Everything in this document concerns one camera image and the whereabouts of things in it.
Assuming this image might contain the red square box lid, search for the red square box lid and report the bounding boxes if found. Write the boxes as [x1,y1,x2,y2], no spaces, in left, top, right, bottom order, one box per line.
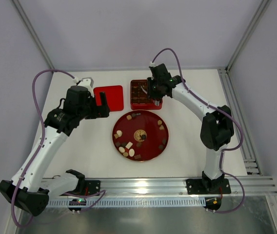
[94,85,124,112]

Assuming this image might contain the red square chocolate box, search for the red square chocolate box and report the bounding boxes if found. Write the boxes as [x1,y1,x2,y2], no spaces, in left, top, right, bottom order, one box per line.
[130,79,162,110]

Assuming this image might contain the steel tongs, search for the steel tongs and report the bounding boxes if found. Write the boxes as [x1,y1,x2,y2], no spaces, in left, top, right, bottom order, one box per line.
[140,86,160,106]

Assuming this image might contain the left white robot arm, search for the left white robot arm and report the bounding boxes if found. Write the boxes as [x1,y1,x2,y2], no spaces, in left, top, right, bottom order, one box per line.
[0,86,110,216]

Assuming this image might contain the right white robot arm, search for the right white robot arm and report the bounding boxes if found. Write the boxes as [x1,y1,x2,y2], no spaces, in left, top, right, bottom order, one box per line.
[147,62,234,194]

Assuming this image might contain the white heart chocolate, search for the white heart chocolate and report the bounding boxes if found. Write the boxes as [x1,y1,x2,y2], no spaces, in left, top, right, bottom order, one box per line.
[117,130,122,137]

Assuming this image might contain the white rectangular chocolate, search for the white rectangular chocolate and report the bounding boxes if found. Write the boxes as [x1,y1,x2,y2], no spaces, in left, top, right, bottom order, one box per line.
[125,142,133,149]

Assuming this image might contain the white spiral round chocolate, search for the white spiral round chocolate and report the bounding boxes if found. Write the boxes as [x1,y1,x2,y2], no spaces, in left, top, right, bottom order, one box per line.
[119,147,125,153]

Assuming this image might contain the white oval chocolate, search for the white oval chocolate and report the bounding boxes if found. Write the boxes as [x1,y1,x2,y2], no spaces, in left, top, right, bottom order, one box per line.
[129,149,135,157]

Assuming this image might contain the round red lacquer plate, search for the round red lacquer plate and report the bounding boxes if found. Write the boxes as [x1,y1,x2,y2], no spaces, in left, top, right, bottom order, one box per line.
[112,110,169,162]

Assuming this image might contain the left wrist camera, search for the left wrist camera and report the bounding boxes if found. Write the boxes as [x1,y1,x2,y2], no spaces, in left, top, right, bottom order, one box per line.
[78,78,94,89]

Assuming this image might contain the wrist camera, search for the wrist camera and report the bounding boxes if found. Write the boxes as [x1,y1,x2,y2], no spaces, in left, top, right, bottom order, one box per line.
[149,61,158,69]
[78,78,94,89]

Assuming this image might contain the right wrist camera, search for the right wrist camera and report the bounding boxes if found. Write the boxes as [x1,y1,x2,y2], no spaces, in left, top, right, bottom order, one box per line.
[149,61,158,69]

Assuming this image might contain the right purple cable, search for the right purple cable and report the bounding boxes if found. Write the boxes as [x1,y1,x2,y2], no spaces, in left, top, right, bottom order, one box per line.
[149,48,245,215]

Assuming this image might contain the purple cable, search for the purple cable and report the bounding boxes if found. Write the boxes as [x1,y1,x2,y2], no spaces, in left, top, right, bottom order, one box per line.
[11,69,106,227]
[149,48,245,215]

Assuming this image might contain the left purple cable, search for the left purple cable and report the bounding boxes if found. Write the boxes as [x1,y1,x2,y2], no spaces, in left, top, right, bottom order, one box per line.
[11,69,106,227]

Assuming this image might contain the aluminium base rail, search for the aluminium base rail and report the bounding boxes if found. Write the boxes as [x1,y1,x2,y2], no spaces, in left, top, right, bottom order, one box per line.
[43,175,277,195]

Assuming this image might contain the perforated cable duct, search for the perforated cable duct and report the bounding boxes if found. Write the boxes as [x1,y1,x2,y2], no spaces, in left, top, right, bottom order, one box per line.
[47,196,206,208]

